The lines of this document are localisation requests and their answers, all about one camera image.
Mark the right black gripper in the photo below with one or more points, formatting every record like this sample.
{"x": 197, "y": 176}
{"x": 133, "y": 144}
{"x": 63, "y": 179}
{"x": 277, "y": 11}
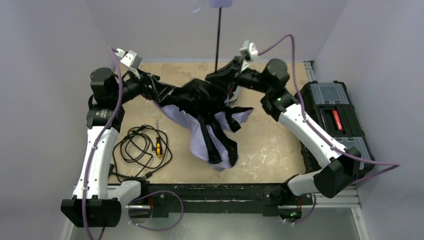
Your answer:
{"x": 236, "y": 71}

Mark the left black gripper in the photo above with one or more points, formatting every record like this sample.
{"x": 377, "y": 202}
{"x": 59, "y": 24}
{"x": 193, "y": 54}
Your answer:
{"x": 152, "y": 86}

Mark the lilac black folding umbrella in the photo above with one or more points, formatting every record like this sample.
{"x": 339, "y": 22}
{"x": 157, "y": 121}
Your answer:
{"x": 205, "y": 110}

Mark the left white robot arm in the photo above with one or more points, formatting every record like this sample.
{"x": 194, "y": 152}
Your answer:
{"x": 92, "y": 204}

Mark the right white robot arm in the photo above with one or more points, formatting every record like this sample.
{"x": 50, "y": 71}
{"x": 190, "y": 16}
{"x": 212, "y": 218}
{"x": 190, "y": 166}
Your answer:
{"x": 338, "y": 167}

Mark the yellow black screwdriver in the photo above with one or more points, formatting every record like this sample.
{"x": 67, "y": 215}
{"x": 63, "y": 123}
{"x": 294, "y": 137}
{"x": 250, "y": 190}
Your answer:
{"x": 158, "y": 145}

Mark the black plastic toolbox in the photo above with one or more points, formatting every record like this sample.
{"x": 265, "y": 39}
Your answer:
{"x": 330, "y": 106}

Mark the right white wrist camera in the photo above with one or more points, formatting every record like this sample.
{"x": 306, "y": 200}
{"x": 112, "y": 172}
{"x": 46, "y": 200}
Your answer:
{"x": 249, "y": 51}

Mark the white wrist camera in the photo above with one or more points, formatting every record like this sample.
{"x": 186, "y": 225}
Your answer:
{"x": 249, "y": 51}
{"x": 130, "y": 59}

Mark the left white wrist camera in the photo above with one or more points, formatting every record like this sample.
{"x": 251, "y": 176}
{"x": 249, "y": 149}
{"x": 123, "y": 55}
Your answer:
{"x": 130, "y": 59}

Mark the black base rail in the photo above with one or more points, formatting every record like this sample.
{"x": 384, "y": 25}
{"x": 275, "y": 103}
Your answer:
{"x": 178, "y": 207}

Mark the aluminium frame rail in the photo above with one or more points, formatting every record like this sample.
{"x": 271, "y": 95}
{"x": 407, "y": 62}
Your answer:
{"x": 351, "y": 198}

